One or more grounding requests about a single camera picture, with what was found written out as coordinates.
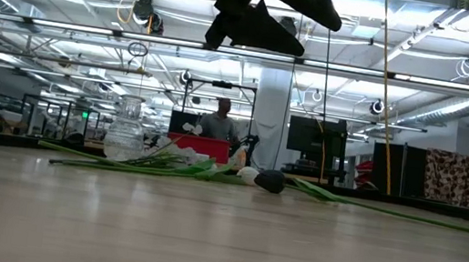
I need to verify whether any black gantry frame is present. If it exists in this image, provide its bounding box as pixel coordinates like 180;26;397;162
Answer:
177;76;259;146

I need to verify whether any large black monitor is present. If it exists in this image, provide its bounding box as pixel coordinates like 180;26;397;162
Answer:
281;113;351;184

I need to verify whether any black cabinet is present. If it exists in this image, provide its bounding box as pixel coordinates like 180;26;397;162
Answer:
367;140;430;199

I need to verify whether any clear glass vase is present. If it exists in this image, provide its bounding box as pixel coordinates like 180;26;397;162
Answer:
100;92;152;165

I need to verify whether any white rose stem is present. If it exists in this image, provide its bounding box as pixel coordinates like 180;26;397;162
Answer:
250;166;469;235

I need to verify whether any red chair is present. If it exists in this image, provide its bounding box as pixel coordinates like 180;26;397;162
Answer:
353;158;376;188

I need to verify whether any brown patterned cloth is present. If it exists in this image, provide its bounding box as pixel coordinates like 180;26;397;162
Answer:
420;147;469;209

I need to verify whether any yellow hanging cable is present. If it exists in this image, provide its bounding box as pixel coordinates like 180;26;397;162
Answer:
355;0;419;197

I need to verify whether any person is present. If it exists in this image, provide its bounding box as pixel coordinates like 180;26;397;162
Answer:
196;94;244;144

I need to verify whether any white artificial tulip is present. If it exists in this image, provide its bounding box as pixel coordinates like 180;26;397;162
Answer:
36;133;264;189

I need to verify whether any black ceiling cable reel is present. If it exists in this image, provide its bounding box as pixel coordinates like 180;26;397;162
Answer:
129;0;169;37
367;98;387;117
278;15;300;37
178;68;193;88

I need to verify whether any small black monitor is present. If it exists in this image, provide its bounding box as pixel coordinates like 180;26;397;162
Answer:
168;109;206;137

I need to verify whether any red storage bin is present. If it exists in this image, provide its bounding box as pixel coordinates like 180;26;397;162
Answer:
164;131;233;166

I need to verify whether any white orange spray bottle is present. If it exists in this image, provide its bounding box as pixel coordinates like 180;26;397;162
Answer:
234;147;250;166

